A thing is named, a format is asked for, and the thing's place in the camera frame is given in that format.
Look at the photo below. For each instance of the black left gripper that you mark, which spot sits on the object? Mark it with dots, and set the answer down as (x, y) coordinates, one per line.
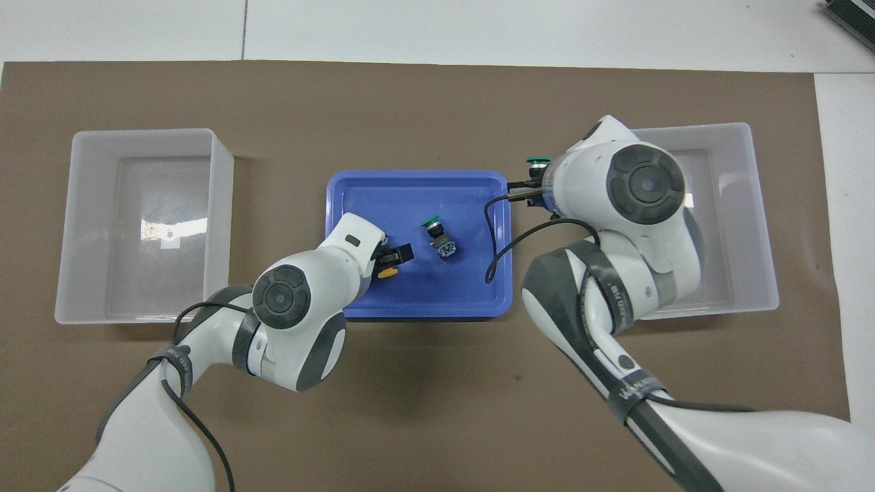
(384, 258)

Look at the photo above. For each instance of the green push button switch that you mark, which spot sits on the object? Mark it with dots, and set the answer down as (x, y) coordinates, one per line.
(442, 242)
(538, 162)

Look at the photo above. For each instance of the yellow push button switch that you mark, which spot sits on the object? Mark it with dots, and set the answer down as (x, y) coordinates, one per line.
(388, 272)

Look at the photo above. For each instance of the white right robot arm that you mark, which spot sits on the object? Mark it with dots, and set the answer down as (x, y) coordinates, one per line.
(642, 184)

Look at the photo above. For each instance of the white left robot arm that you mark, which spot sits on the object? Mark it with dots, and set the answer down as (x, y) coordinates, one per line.
(280, 297)

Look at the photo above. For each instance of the blue plastic tray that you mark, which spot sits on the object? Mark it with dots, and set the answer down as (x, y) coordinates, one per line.
(424, 198)

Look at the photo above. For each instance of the brown paper table mat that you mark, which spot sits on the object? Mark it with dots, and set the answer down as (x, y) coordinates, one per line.
(424, 410)

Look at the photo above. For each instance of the translucent white plastic box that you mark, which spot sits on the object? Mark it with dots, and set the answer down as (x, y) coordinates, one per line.
(137, 205)
(742, 239)

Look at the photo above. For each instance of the white paper label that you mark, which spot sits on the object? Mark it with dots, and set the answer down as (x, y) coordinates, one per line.
(169, 238)

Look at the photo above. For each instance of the dark grey ribbed device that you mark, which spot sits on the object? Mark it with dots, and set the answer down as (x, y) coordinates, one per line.
(853, 17)

